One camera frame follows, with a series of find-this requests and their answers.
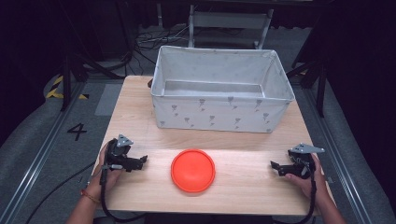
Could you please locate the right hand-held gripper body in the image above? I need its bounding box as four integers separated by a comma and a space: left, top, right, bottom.
278, 142, 326, 180

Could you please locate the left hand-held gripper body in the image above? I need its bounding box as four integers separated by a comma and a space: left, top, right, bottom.
105, 133, 143, 173

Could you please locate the orange round plate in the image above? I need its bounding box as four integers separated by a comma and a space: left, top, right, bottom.
170, 148, 217, 194

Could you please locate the white fabric storage box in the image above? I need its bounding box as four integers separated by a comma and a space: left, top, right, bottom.
150, 45, 296, 134

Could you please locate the person's right hand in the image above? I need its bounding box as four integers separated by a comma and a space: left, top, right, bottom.
284, 153, 329, 200

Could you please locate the person's left hand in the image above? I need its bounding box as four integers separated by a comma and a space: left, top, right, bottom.
87, 143, 124, 200

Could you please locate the black metal stand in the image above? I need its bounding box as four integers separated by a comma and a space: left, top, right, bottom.
286, 57, 328, 119
60, 50, 125, 112

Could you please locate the yellow black floor tape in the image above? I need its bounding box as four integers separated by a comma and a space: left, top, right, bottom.
45, 75, 90, 101

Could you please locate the grey metal chair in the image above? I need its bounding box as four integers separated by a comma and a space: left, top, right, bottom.
188, 4, 275, 50

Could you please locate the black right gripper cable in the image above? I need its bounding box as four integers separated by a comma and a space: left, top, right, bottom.
274, 155, 318, 224

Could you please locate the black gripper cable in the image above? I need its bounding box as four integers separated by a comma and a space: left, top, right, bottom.
98, 163, 148, 224
274, 155, 318, 224

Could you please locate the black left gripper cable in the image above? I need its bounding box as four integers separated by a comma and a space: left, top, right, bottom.
98, 163, 148, 224

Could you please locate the orange bracelet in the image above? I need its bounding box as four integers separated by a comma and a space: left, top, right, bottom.
79, 189, 101, 205

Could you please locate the black floor cable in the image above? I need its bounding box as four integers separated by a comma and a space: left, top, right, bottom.
24, 161, 97, 224

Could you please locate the bundle of floor cables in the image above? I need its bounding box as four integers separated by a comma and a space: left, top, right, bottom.
125, 24, 191, 68

